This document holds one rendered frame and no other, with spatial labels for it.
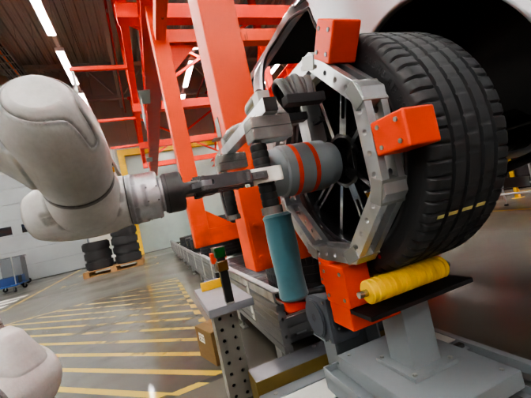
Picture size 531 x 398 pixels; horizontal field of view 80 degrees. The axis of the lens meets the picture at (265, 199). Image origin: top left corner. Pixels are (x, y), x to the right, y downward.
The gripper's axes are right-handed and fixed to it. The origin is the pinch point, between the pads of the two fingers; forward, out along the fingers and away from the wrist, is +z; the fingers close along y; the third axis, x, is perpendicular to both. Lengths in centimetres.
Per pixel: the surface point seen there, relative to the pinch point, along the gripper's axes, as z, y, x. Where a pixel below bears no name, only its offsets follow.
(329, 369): 25, -43, -67
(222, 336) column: -5, -74, -55
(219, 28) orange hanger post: 17, -62, 70
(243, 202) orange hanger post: 12, -62, -3
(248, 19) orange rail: 142, -315, 240
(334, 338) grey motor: 28, -41, -57
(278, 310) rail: 20, -72, -52
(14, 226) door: -484, -1303, 118
